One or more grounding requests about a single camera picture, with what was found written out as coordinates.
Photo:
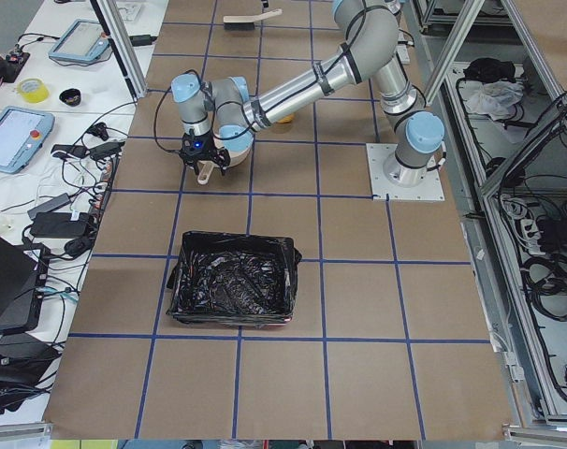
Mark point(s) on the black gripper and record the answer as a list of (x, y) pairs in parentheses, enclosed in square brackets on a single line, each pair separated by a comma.
[(221, 158)]

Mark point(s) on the beige hand brush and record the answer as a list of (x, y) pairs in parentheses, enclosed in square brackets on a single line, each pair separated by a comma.
[(248, 22)]

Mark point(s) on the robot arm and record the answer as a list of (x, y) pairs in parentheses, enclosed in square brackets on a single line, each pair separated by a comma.
[(220, 118)]

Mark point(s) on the black lined trash bin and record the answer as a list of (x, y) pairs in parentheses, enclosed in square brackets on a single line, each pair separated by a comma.
[(234, 279)]

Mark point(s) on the brown potato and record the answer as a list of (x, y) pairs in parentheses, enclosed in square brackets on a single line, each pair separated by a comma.
[(286, 119)]

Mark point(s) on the black power adapter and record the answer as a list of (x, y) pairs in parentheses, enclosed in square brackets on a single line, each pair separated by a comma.
[(61, 225)]

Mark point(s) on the blue teach pendant far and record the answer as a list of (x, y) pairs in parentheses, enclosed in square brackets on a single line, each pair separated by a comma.
[(83, 43)]

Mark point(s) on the blue teach pendant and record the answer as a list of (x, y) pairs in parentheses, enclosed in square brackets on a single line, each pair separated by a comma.
[(22, 133), (83, 43)]

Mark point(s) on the yellow tape roll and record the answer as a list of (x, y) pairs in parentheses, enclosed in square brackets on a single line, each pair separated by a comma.
[(33, 91)]

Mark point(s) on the blue teach pendant near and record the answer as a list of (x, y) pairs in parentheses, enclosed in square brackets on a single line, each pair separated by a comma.
[(22, 133)]

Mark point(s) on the black laptop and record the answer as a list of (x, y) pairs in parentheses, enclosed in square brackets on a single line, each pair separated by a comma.
[(23, 272)]

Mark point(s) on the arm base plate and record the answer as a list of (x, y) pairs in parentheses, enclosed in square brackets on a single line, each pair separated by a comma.
[(391, 181)]

